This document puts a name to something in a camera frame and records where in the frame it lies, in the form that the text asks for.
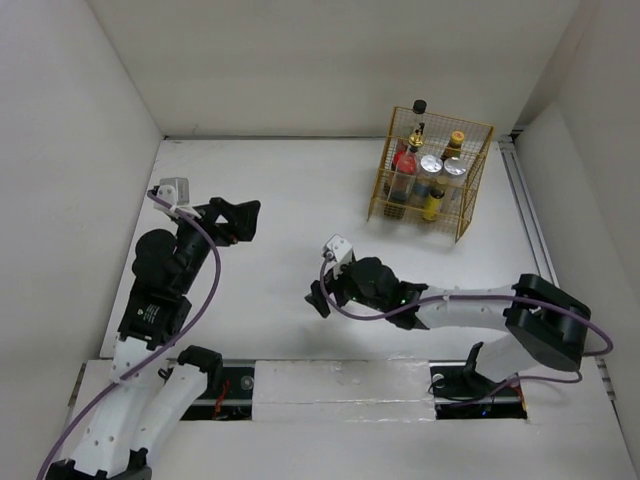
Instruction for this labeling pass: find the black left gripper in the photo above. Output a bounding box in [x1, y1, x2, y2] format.
[171, 197, 259, 294]

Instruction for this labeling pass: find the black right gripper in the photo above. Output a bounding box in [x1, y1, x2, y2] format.
[304, 256, 388, 317]

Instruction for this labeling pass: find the clear gold spout oil bottle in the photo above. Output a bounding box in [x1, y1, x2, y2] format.
[384, 122, 424, 220]

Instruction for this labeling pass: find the small yellow label bottle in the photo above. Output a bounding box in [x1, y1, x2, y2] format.
[422, 186, 445, 222]

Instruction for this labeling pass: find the red lid chili sauce jar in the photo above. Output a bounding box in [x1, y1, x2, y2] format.
[384, 148, 417, 204]

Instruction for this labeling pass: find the silver lid salt shaker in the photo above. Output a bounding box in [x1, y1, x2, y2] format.
[410, 154, 443, 207]

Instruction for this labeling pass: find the silver lid spice shaker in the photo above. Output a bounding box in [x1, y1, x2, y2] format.
[443, 156, 467, 204]

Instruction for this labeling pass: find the yellow cap red sauce bottle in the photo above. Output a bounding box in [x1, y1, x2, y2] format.
[440, 130, 465, 162]

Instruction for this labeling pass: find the black cap vinegar bottle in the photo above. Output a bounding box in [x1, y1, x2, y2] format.
[396, 99, 427, 153]

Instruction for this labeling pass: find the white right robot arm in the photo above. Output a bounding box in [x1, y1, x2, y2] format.
[305, 257, 591, 397]

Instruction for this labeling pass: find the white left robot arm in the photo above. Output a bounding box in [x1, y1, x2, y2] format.
[38, 191, 261, 479]

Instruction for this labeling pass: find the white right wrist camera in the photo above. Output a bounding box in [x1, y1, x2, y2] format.
[322, 234, 355, 279]

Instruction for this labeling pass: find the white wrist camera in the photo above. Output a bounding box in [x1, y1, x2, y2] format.
[322, 234, 355, 279]
[152, 177, 190, 207]

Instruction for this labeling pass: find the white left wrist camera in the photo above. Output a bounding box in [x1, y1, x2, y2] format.
[152, 177, 190, 207]

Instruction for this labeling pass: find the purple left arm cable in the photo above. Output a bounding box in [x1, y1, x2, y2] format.
[37, 192, 223, 480]

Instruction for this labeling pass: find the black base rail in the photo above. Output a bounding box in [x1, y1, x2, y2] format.
[185, 359, 527, 423]

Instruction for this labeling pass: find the gold wire mesh rack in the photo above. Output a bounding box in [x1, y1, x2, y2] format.
[367, 99, 494, 242]

